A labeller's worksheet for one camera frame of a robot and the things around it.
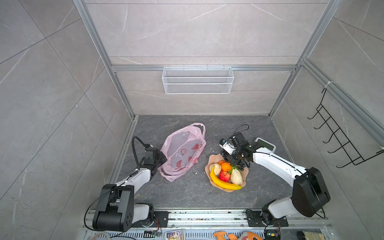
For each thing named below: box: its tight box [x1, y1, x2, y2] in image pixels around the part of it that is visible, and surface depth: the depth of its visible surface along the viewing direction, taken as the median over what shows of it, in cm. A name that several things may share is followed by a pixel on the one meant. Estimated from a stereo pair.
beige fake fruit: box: [209, 163, 222, 176], surface depth 85 cm
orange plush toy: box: [213, 231, 263, 240], surface depth 69 cm
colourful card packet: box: [165, 229, 186, 240], surface depth 69 cm
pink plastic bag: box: [157, 122, 207, 182], surface depth 97 cm
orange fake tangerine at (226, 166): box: [221, 162, 232, 172], surface depth 83 cm
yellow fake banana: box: [210, 165, 243, 191], surface depth 82 cm
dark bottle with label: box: [296, 230, 326, 240], surface depth 67 cm
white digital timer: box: [254, 137, 277, 153], surface depth 102 cm
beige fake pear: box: [230, 169, 243, 185], surface depth 80 cm
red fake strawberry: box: [218, 169, 231, 183], surface depth 83 cm
